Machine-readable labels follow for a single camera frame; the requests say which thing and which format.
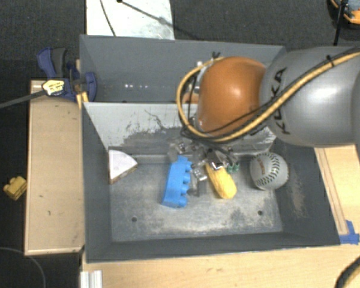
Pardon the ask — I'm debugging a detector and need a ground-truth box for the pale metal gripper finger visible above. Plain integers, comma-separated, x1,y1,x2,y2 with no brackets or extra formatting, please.
189,168,209,198
167,142,187,165

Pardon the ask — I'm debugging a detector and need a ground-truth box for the blue toy brick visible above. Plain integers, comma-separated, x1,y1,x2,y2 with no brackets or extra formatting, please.
161,155,194,209

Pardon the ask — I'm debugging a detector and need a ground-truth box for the grey metal bin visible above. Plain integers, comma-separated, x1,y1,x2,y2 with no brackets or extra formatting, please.
79,34,341,263

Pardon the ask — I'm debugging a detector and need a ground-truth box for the white wedge block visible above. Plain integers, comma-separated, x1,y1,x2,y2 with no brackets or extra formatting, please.
108,149,139,185

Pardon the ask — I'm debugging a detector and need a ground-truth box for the white baseball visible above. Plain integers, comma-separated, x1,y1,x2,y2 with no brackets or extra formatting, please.
249,152,290,191

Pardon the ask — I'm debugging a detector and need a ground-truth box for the pale wood board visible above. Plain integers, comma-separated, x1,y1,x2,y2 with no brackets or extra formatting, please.
23,79,86,256

